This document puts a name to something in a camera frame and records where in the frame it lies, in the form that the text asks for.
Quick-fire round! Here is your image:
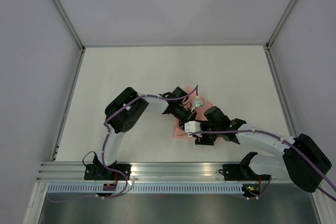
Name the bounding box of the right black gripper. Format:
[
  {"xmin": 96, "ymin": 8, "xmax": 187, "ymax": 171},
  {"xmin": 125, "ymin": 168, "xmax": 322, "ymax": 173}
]
[{"xmin": 195, "ymin": 120, "xmax": 221, "ymax": 146}]

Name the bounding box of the pink cloth napkin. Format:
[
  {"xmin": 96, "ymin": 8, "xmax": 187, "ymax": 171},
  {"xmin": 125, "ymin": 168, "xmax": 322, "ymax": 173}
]
[{"xmin": 169, "ymin": 86, "xmax": 213, "ymax": 139}]

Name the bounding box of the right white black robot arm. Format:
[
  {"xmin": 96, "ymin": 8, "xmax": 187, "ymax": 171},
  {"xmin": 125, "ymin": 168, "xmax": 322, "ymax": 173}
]
[{"xmin": 186, "ymin": 106, "xmax": 332, "ymax": 193}]

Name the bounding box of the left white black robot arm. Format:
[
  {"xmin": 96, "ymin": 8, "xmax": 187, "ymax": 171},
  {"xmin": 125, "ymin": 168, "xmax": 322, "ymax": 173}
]
[{"xmin": 96, "ymin": 87, "xmax": 198, "ymax": 180}]

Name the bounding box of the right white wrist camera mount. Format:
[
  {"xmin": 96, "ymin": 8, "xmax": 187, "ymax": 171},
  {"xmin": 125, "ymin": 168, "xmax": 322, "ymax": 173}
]
[{"xmin": 184, "ymin": 121, "xmax": 202, "ymax": 137}]

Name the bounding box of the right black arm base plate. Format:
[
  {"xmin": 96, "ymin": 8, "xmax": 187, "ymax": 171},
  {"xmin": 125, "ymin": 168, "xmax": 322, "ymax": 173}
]
[{"xmin": 218, "ymin": 164, "xmax": 270, "ymax": 181}]

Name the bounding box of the right aluminium frame post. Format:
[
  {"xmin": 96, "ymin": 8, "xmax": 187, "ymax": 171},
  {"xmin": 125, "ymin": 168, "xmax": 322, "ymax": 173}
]
[{"xmin": 267, "ymin": 0, "xmax": 315, "ymax": 46}]

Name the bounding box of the aluminium frame post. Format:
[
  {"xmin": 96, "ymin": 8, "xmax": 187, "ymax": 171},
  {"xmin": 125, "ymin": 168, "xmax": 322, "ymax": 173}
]
[
  {"xmin": 36, "ymin": 0, "xmax": 85, "ymax": 50},
  {"xmin": 267, "ymin": 0, "xmax": 315, "ymax": 46}
]

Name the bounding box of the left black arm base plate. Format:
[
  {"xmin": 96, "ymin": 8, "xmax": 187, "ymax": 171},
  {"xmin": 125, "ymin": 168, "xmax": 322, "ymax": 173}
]
[{"xmin": 84, "ymin": 163, "xmax": 131, "ymax": 181}]

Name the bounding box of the aluminium front rail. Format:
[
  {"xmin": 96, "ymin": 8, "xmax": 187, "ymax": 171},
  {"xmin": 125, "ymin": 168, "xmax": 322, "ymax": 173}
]
[{"xmin": 36, "ymin": 161, "xmax": 322, "ymax": 183}]

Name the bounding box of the white slotted cable duct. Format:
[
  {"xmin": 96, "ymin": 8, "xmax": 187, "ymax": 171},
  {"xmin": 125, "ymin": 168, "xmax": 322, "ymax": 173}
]
[{"xmin": 47, "ymin": 183, "xmax": 243, "ymax": 194}]

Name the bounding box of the left aluminium frame post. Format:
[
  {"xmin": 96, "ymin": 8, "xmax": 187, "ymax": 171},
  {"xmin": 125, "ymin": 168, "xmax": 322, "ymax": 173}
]
[{"xmin": 36, "ymin": 0, "xmax": 85, "ymax": 50}]

